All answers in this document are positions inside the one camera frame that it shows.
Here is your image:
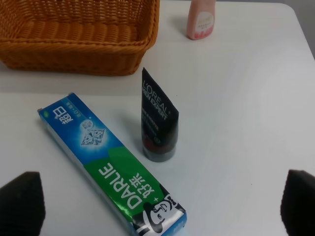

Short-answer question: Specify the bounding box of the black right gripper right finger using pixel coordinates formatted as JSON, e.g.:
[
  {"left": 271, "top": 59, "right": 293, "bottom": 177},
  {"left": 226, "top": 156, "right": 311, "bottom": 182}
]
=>
[{"left": 280, "top": 170, "right": 315, "bottom": 236}]

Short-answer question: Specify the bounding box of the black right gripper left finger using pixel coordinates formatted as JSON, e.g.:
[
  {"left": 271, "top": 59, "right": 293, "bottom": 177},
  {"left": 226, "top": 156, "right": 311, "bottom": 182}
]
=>
[{"left": 0, "top": 172, "right": 46, "bottom": 236}]

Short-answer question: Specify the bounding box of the Darlie toothpaste box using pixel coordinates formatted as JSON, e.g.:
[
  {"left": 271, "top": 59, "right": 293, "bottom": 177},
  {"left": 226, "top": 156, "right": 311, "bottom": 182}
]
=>
[{"left": 38, "top": 93, "right": 187, "bottom": 236}]

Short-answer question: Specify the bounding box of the orange wicker basket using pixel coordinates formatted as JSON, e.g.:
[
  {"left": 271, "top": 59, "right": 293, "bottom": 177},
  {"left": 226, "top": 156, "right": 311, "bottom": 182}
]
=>
[{"left": 0, "top": 0, "right": 160, "bottom": 76}]

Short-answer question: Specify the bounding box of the pink bottle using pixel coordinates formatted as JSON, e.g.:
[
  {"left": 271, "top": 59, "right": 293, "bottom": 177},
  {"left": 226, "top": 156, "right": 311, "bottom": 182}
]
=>
[{"left": 187, "top": 0, "right": 216, "bottom": 40}]

